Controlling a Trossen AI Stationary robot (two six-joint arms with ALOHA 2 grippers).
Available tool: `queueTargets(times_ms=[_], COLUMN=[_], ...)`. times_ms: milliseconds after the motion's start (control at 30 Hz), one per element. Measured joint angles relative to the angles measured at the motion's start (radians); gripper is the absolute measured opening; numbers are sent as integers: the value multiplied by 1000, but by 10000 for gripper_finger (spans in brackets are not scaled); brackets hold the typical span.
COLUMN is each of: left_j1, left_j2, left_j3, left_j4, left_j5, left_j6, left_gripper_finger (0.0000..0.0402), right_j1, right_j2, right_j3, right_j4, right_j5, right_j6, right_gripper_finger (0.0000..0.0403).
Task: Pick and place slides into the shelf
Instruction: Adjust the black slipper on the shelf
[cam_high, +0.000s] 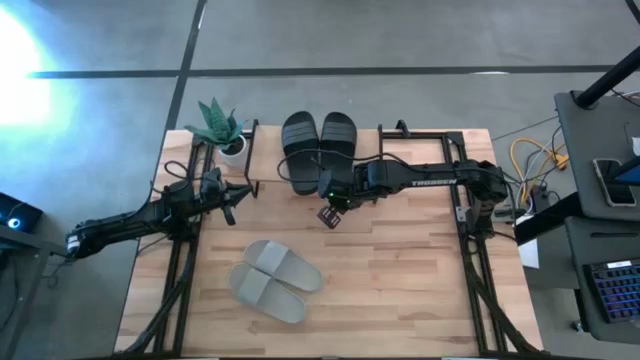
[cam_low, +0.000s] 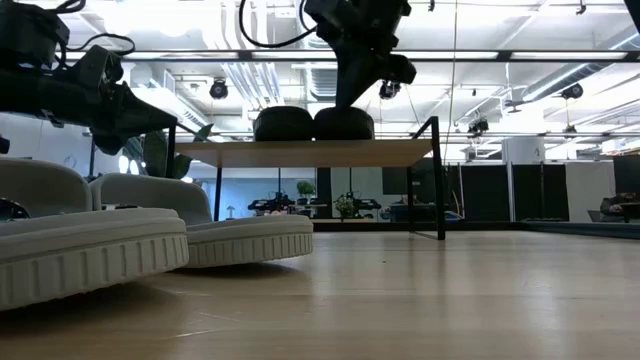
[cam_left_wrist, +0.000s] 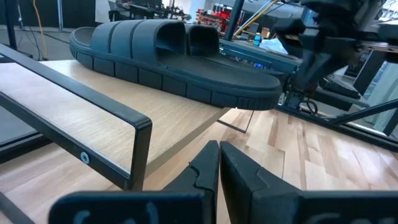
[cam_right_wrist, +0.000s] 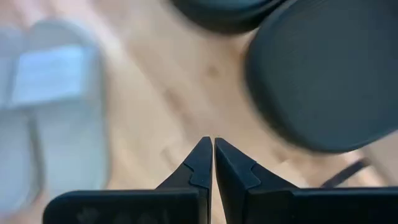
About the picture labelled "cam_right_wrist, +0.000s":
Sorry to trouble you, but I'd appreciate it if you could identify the thin black cable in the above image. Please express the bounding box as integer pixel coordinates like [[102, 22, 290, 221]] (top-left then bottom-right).
[[319, 157, 371, 189]]

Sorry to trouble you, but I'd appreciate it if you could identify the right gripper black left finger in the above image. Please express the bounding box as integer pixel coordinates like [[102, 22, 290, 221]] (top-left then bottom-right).
[[42, 136, 214, 224]]

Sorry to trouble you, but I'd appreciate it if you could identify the white foam slide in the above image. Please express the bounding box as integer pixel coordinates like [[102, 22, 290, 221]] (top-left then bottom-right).
[[12, 19, 110, 200], [0, 27, 40, 216]]

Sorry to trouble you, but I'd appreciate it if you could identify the dark grey foam slide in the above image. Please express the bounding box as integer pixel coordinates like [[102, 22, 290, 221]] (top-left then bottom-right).
[[244, 0, 398, 154]]

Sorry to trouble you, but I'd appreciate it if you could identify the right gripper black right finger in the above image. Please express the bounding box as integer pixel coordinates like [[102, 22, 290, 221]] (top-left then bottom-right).
[[214, 137, 398, 224]]

